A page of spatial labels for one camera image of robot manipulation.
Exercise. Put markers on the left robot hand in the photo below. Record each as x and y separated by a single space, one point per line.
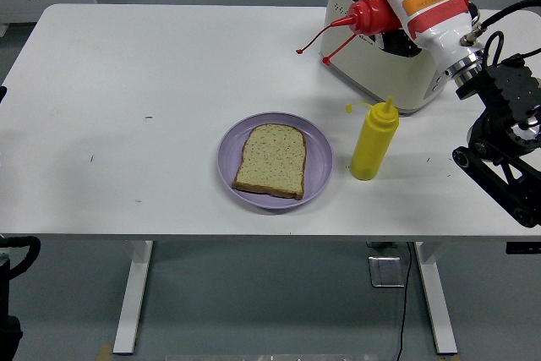
2 94

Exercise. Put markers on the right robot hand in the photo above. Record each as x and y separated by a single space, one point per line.
435 10

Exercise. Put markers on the red squeeze bottle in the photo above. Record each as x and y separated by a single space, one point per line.
374 14

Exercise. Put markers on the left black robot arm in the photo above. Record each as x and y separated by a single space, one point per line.
8 293

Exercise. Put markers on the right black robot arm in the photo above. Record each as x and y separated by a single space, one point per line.
503 124

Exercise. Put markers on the bread slice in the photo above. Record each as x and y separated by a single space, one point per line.
272 162

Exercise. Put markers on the cream and chrome toaster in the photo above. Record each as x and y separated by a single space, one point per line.
380 78

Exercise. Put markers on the yellow squeeze bottle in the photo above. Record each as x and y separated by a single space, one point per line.
374 141

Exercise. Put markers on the purple plate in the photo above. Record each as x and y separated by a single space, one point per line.
317 158

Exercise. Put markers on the white table leg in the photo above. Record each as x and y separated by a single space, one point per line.
133 293
437 293

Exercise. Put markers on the black table control box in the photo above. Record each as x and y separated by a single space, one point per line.
524 247

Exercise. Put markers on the silver floor socket plate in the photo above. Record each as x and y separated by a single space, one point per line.
385 272

